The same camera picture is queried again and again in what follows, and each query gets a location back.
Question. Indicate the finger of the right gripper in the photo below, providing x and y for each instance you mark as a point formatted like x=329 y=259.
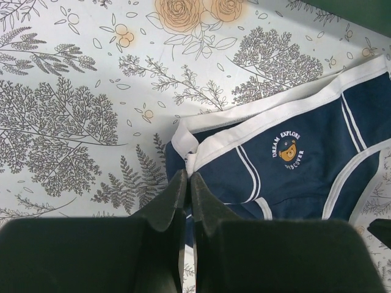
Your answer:
x=381 y=229

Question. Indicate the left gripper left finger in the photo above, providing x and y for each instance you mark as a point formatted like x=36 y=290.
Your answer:
x=140 y=253

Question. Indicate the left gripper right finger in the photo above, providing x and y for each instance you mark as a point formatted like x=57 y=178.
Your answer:
x=236 y=255

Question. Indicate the green divided organizer tray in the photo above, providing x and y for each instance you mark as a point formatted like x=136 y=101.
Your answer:
x=374 y=15

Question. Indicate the navy white-trimmed underwear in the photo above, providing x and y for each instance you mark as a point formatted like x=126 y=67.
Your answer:
x=311 y=152

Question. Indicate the floral table mat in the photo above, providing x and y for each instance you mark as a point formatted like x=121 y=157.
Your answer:
x=92 y=91

